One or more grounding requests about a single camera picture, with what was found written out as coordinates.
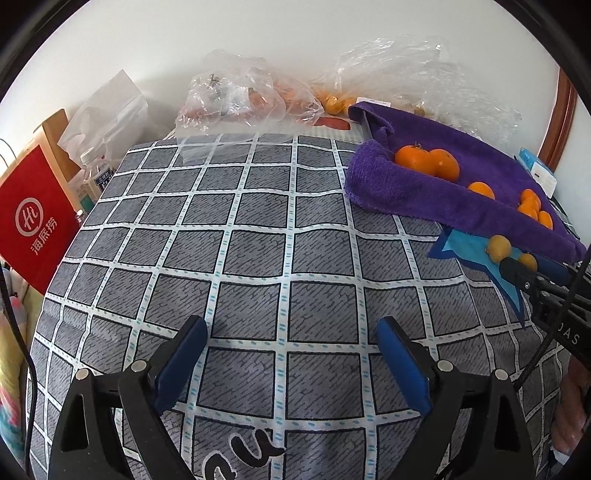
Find large orange with stem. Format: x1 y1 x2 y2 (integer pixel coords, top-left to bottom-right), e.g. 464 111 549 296
394 143 435 175

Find colourful cloth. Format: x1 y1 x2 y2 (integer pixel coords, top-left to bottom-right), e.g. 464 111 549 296
0 265 33 455

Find white charger box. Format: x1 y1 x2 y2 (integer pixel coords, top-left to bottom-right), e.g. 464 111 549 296
531 159 558 195

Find clear plastic bottle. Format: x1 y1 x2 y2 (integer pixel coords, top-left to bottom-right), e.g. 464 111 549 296
78 148 117 208

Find white box with red heart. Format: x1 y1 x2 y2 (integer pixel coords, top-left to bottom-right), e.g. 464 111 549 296
311 115 371 145

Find brown cardboard box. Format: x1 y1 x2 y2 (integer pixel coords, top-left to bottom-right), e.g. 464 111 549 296
41 108 88 195

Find large crinkled clear plastic bag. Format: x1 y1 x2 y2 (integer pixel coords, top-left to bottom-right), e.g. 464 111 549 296
308 37 523 153

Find person's right hand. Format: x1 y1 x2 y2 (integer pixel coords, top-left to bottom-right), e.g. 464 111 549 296
551 355 591 462

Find brown wooden door frame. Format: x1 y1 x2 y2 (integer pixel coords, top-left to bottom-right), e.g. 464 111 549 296
538 66 579 172

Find red shopping bag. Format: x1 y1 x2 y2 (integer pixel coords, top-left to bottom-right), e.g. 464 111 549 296
0 143 82 296

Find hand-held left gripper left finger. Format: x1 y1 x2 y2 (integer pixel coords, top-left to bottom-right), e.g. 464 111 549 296
46 316 208 480

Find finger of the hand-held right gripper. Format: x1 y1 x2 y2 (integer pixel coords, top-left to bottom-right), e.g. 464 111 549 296
534 255 591 301
499 257 591 365

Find white plastic bag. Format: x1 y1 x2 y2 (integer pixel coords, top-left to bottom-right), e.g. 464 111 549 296
58 69 149 168

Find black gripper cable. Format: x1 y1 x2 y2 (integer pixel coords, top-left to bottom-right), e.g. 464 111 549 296
512 247 591 389

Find purple towel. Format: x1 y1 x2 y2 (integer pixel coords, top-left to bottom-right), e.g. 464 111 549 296
345 102 588 262

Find pile of bagged oranges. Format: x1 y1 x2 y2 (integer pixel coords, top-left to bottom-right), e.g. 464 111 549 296
316 90 357 115

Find black cables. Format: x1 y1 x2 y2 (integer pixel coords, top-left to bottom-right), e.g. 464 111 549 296
551 196 583 243

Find grey checked blanket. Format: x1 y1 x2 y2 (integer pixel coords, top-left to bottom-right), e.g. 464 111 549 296
25 133 591 480

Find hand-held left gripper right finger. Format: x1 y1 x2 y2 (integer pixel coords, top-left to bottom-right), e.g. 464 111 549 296
376 316 539 480

